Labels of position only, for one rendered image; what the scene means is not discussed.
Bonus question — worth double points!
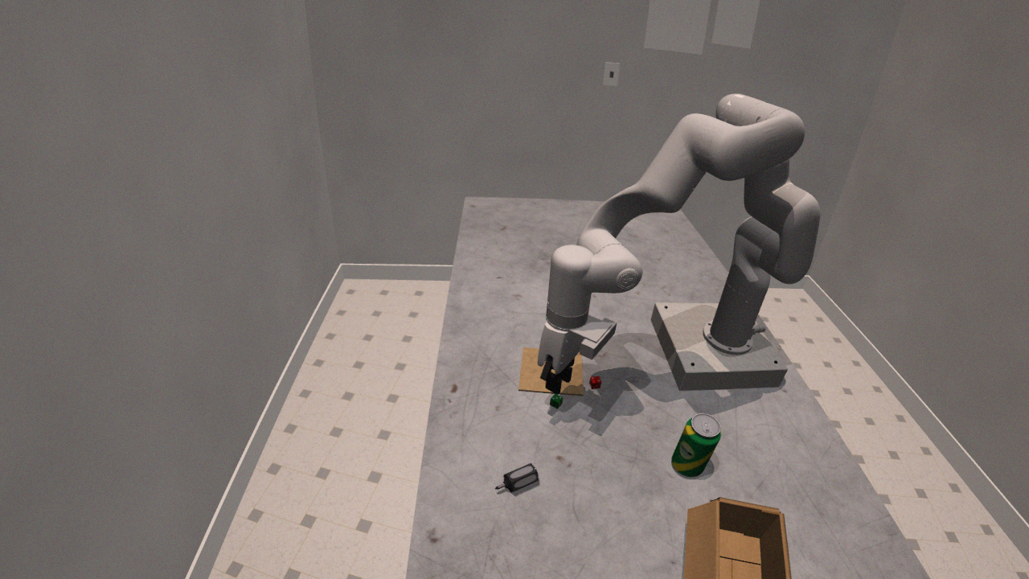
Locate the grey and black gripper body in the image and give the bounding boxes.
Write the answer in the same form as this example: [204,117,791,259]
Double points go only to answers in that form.
[538,316,584,374]

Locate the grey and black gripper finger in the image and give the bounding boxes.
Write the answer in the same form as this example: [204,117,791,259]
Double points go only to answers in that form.
[540,355,562,394]
[560,358,575,383]

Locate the tan mat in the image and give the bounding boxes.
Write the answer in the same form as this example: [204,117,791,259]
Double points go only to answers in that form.
[519,347,584,396]

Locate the green soda can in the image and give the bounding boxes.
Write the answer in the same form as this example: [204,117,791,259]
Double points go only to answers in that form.
[671,413,721,477]

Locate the open brown cardboard box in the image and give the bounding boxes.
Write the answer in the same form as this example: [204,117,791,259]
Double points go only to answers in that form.
[683,497,792,579]

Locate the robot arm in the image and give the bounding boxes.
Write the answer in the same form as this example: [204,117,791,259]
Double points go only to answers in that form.
[546,94,820,360]

